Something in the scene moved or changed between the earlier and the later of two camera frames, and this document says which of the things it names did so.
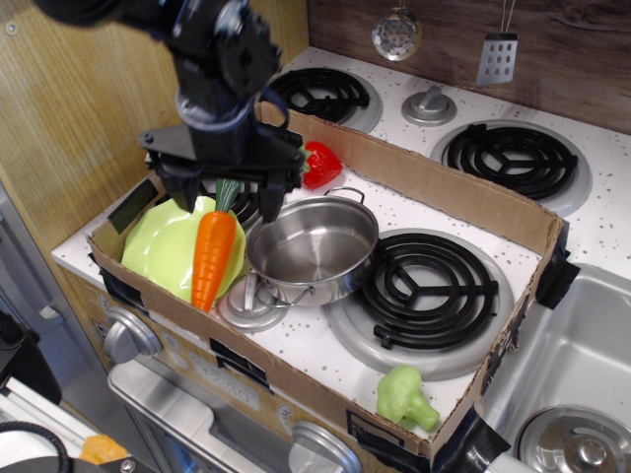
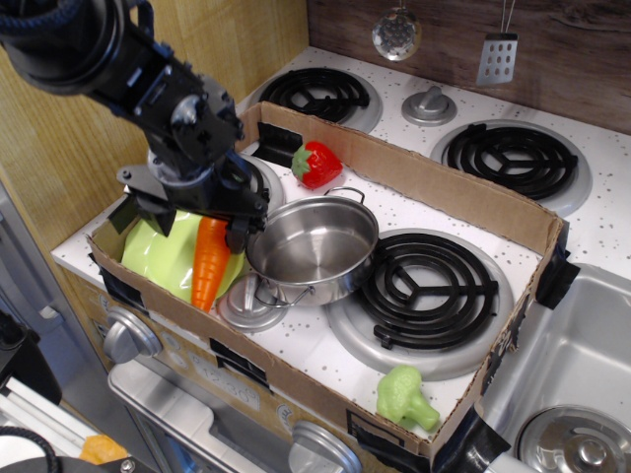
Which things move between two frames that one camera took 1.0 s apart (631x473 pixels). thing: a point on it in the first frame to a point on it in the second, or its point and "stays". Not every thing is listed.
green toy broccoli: (399, 397) stays
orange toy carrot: (216, 242) stays
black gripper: (242, 148) to (234, 190)
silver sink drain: (570, 439) stays
